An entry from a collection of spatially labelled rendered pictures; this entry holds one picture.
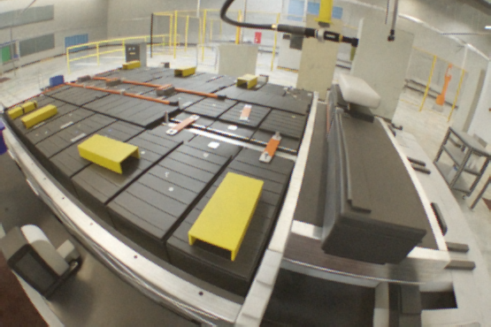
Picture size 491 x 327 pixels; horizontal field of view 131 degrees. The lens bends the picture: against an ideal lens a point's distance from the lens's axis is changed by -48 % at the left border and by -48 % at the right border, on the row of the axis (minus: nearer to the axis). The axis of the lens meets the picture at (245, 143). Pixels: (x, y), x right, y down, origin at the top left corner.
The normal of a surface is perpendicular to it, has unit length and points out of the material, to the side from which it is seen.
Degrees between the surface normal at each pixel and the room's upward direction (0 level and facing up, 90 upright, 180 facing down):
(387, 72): 90
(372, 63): 90
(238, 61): 90
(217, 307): 0
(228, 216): 0
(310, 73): 90
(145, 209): 0
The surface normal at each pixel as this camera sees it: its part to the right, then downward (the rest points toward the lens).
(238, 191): 0.10, -0.87
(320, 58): -0.35, 0.43
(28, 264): 0.93, 0.25
